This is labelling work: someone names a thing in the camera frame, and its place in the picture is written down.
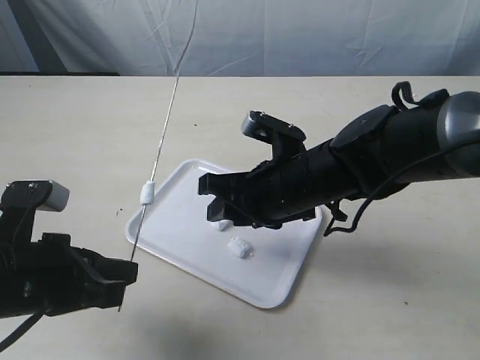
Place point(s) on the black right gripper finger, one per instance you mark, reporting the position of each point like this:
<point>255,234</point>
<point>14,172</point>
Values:
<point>227,184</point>
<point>234,210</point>

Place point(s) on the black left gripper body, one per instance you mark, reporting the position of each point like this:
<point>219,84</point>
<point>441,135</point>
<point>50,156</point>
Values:
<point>47,275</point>

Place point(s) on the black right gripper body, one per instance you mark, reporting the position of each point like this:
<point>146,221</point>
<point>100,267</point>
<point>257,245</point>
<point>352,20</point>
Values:
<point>287,192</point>

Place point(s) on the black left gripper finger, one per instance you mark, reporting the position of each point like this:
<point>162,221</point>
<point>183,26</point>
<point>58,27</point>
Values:
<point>101,293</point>
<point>110,269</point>

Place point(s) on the white marshmallow piece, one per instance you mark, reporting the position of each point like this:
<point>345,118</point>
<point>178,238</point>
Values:
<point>221,225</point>
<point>147,193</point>
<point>239,247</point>

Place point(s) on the thin metal skewer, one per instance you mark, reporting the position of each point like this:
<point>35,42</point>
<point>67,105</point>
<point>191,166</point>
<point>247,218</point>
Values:
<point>165,123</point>

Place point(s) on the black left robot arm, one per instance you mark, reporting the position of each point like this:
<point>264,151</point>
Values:
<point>53,277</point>

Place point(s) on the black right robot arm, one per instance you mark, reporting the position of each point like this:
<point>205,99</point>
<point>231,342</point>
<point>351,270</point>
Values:
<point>376,155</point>

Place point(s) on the white rectangular plastic tray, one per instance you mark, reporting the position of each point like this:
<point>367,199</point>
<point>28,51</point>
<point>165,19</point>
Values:
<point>175,230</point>

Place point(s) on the white backdrop curtain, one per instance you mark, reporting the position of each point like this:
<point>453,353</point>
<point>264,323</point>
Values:
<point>241,38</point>

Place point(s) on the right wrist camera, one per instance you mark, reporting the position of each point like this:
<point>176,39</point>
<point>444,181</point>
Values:
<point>286,139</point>

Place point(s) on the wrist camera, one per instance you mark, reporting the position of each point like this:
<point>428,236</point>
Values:
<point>286,139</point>
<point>19,203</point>

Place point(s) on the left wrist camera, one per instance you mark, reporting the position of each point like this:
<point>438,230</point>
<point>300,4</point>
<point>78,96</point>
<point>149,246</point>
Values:
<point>19,203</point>

